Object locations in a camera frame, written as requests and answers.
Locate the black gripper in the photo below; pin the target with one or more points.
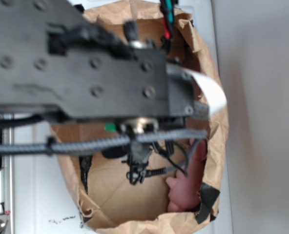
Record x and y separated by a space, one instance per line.
167 135

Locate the green rectangular block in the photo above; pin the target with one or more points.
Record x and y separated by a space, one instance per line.
110 127

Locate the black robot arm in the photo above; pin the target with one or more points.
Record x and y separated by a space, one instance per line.
58 67

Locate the pink plush bunny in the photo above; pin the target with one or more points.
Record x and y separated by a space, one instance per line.
184 190

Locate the brown paper bag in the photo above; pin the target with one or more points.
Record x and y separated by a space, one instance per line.
110 205

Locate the aluminium frame rail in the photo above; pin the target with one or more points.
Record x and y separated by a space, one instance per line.
7 225

